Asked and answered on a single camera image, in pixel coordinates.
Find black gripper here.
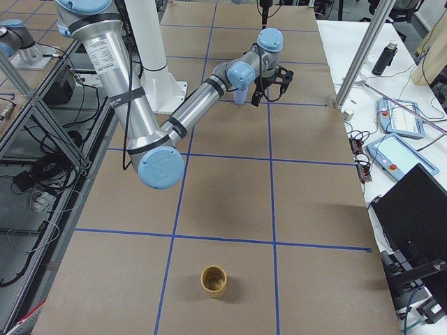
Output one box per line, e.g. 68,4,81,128
251,73,278,107
258,0,273,29

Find blue plastic cup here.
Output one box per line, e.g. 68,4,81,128
233,89,248,105

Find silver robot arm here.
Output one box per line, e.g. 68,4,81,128
57,1,284,189
1,1,284,75

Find brown wooden cup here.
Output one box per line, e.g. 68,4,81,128
200,265,228,299

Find small metal cylinder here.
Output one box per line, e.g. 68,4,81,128
342,109,354,121

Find black water bottle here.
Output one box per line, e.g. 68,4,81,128
372,40,398,76

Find far blue teach pendant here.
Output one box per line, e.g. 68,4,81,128
378,98,425,139

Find blue teach pendant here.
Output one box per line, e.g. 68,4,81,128
367,133,439,181
378,98,425,139

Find near blue teach pendant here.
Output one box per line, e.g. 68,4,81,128
367,133,439,181

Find black laptop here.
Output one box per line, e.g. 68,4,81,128
372,163,446,309

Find black camera cable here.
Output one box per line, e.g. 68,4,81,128
256,75,291,103

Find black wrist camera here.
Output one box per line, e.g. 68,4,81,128
274,66,294,85

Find white camera pillar base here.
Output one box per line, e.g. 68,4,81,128
124,0,188,114

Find aluminium frame post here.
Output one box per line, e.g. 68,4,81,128
334,0,396,110

